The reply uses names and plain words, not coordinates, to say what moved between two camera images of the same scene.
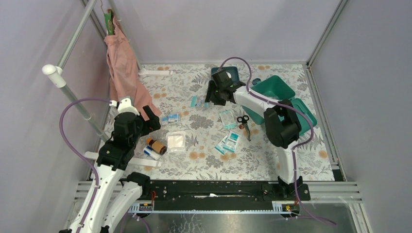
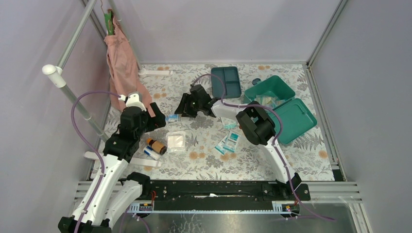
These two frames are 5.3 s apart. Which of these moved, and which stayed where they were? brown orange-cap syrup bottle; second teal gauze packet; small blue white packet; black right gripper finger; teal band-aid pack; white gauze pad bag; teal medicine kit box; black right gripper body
Moved: black right gripper body; black right gripper finger
Stayed: brown orange-cap syrup bottle; small blue white packet; teal band-aid pack; white gauze pad bag; second teal gauze packet; teal medicine kit box
